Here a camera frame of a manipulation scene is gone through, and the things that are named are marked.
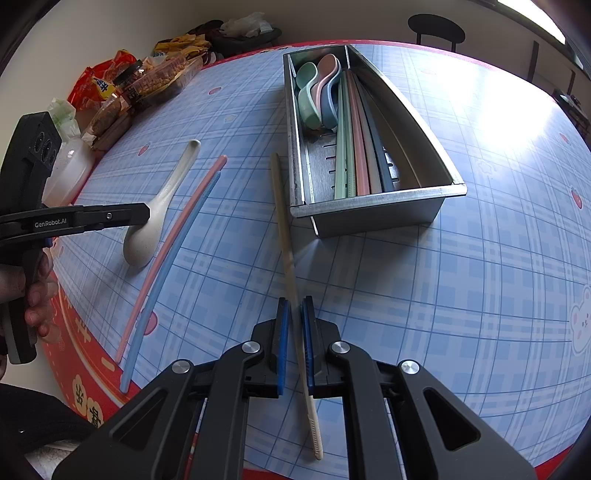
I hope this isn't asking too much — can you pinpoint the beige chopstick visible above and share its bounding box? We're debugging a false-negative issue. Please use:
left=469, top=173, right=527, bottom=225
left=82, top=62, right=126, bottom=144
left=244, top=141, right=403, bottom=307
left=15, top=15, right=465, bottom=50
left=353, top=77, right=383, bottom=194
left=270, top=153, right=324, bottom=460

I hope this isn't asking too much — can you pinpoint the dark blue chopstick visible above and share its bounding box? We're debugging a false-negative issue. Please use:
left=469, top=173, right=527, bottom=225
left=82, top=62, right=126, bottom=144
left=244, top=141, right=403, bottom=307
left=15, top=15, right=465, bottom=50
left=356, top=78, right=399, bottom=193

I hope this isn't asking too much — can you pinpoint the green chopstick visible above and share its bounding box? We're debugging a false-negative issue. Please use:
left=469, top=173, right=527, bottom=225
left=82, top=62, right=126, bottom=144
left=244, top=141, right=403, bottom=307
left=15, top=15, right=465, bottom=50
left=341, top=72, right=356, bottom=198
left=335, top=77, right=346, bottom=200

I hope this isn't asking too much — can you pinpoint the blue spoon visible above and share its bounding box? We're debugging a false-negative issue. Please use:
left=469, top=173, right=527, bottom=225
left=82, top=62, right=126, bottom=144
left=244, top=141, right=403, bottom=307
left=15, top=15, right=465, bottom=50
left=321, top=61, right=342, bottom=131

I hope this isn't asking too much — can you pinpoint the pink spoon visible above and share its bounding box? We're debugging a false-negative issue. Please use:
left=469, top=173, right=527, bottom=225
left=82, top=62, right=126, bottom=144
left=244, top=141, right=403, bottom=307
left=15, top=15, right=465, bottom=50
left=311, top=53, right=339, bottom=120

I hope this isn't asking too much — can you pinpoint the green spoon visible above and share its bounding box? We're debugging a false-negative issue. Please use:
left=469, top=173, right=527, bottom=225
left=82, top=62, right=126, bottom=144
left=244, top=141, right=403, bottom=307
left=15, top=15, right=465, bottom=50
left=295, top=62, right=322, bottom=130

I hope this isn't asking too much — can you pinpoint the pink chopstick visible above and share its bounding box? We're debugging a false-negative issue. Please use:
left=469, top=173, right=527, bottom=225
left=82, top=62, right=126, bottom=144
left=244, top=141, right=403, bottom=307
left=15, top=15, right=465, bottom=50
left=346, top=70, right=370, bottom=196
left=114, top=155, right=230, bottom=364

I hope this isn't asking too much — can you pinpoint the person's left hand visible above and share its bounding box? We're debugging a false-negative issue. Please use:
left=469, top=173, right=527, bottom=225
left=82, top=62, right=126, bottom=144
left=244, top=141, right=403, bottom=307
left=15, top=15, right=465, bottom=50
left=0, top=249, right=60, bottom=343

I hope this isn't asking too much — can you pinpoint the white plastic container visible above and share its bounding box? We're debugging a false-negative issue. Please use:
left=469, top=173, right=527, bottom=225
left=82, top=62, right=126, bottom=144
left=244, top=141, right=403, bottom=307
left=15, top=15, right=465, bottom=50
left=42, top=137, right=95, bottom=207

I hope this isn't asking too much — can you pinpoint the beige spoon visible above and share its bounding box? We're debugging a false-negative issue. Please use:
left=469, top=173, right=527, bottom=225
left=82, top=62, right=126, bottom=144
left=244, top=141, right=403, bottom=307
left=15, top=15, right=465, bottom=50
left=123, top=139, right=201, bottom=269

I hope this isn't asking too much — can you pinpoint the packaged bread bag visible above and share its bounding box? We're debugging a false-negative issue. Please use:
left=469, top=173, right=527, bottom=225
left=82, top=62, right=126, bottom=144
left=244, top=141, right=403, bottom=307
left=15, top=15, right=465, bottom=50
left=82, top=97, right=133, bottom=153

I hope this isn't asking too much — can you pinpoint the red snack bag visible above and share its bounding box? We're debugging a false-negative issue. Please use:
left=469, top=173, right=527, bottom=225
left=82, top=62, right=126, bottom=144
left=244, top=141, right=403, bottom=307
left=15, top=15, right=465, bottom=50
left=67, top=50, right=136, bottom=111

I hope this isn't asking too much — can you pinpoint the blue plaid tablecloth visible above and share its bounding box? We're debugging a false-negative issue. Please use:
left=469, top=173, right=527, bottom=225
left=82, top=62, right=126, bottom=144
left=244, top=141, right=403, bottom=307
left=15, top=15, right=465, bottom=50
left=47, top=41, right=590, bottom=465

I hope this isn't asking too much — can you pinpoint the clear box of nuts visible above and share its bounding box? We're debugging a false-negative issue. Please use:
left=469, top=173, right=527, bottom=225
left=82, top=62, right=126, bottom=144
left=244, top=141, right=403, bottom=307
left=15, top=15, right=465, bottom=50
left=122, top=55, right=204, bottom=109

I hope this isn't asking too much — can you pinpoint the metal utensil tray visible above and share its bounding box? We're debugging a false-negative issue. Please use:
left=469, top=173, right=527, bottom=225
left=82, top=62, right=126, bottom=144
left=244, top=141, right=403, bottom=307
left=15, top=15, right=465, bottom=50
left=283, top=45, right=467, bottom=237

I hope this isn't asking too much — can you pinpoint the black round stool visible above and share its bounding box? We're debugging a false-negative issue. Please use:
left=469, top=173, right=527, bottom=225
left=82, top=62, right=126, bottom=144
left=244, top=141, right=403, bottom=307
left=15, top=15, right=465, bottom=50
left=408, top=14, right=466, bottom=52

